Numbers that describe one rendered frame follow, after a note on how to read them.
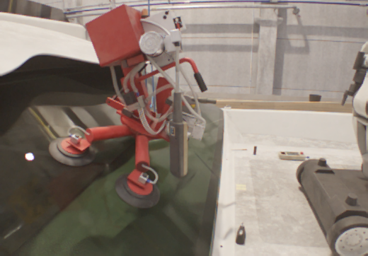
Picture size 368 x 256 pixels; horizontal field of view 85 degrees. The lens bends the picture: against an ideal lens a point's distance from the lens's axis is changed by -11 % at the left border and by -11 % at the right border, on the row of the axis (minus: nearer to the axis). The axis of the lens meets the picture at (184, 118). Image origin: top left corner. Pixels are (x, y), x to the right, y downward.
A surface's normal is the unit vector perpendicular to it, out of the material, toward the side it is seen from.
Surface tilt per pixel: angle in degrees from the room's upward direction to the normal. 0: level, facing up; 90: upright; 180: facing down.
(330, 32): 90
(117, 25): 90
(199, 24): 90
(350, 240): 90
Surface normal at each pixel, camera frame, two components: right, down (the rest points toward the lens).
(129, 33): -0.20, 0.27
